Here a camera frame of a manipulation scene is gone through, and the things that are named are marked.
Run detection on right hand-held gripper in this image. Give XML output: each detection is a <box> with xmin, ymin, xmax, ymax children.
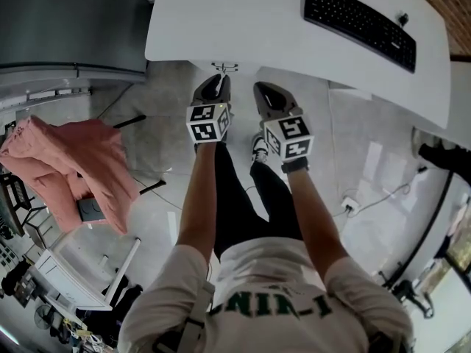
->
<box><xmin>252</xmin><ymin>81</ymin><xmax>316</xmax><ymax>160</ymax></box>

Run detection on black floor cable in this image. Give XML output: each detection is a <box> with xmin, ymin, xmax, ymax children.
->
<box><xmin>130</xmin><ymin>170</ymin><xmax>184</xmax><ymax>212</ymax></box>

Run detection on person's black trousers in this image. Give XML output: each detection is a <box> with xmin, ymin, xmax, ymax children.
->
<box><xmin>212</xmin><ymin>141</ymin><xmax>305</xmax><ymax>263</ymax></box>

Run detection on black bag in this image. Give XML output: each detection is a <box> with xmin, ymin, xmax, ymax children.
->
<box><xmin>99</xmin><ymin>274</ymin><xmax>144</xmax><ymax>313</ymax></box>

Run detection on black wristwatch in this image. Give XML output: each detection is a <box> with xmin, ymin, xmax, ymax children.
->
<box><xmin>281</xmin><ymin>157</ymin><xmax>311</xmax><ymax>174</ymax></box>

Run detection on computer monitor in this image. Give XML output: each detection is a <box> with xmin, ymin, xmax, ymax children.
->
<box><xmin>443</xmin><ymin>193</ymin><xmax>471</xmax><ymax>276</ymax></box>

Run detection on grey chest strap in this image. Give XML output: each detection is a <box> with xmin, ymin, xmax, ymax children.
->
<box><xmin>152</xmin><ymin>281</ymin><xmax>216</xmax><ymax>353</ymax></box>

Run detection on black flat box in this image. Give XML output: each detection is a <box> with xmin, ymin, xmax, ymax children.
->
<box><xmin>76</xmin><ymin>196</ymin><xmax>106</xmax><ymax>224</ymax></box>

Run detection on white desk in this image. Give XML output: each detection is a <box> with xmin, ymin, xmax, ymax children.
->
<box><xmin>144</xmin><ymin>0</ymin><xmax>453</xmax><ymax>130</ymax></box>

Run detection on white floor cable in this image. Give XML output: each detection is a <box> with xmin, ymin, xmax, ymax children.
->
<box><xmin>330</xmin><ymin>181</ymin><xmax>411</xmax><ymax>219</ymax></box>

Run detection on pink covered chair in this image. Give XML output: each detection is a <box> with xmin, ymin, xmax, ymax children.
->
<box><xmin>0</xmin><ymin>114</ymin><xmax>167</xmax><ymax>235</ymax></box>

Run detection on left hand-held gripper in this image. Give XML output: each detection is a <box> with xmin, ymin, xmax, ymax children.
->
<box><xmin>185</xmin><ymin>72</ymin><xmax>232</xmax><ymax>145</ymax></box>

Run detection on person's white shirt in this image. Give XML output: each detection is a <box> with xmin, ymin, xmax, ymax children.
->
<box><xmin>117</xmin><ymin>236</ymin><xmax>415</xmax><ymax>353</ymax></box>

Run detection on person's right forearm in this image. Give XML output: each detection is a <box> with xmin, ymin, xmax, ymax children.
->
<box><xmin>286</xmin><ymin>168</ymin><xmax>349</xmax><ymax>283</ymax></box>

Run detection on small white table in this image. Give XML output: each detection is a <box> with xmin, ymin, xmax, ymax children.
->
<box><xmin>35</xmin><ymin>229</ymin><xmax>143</xmax><ymax>313</ymax></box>

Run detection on person's left forearm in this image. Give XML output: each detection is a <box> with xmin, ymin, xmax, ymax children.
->
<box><xmin>175</xmin><ymin>141</ymin><xmax>227</xmax><ymax>272</ymax></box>

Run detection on black keyboard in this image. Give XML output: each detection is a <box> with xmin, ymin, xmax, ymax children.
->
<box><xmin>303</xmin><ymin>0</ymin><xmax>418</xmax><ymax>74</ymax></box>

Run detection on white power strip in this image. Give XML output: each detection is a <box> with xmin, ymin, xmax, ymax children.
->
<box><xmin>340</xmin><ymin>195</ymin><xmax>362</xmax><ymax>217</ymax></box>

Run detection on small black fan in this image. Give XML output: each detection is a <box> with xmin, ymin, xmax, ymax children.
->
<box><xmin>33</xmin><ymin>303</ymin><xmax>54</xmax><ymax>331</ymax></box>

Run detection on person's white shoe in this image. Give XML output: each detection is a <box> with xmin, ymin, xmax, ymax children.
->
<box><xmin>251</xmin><ymin>132</ymin><xmax>270</xmax><ymax>163</ymax></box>

